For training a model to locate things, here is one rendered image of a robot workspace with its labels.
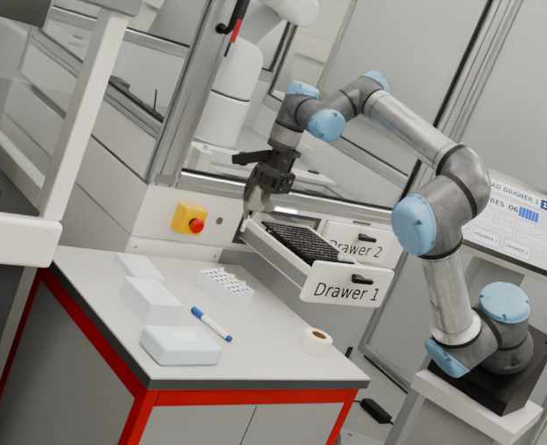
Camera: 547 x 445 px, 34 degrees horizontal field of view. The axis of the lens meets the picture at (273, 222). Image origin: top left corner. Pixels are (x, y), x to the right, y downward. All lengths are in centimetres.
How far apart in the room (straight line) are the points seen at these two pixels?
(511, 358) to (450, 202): 60
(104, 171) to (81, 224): 17
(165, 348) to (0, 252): 39
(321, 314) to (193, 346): 109
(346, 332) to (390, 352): 143
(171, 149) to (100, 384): 65
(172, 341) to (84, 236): 78
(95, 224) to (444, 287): 100
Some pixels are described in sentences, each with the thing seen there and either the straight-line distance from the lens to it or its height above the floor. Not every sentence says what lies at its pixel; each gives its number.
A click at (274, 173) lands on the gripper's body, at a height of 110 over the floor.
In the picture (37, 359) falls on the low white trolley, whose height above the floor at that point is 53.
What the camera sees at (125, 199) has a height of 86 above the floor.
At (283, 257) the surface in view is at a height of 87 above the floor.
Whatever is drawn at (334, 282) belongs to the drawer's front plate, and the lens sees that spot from 233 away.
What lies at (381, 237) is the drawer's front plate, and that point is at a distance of 287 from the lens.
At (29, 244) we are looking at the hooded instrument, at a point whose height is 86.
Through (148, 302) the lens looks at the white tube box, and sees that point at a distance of 196.
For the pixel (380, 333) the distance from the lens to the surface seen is 448.
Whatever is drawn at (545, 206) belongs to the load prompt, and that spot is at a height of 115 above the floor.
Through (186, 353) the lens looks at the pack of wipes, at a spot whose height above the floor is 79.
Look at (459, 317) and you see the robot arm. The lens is 208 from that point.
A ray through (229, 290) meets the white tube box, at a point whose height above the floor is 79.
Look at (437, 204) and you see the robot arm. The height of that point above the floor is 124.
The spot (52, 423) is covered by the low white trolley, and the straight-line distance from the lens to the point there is 213.
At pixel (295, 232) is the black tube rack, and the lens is 255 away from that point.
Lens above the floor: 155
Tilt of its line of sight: 15 degrees down
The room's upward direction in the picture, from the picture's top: 22 degrees clockwise
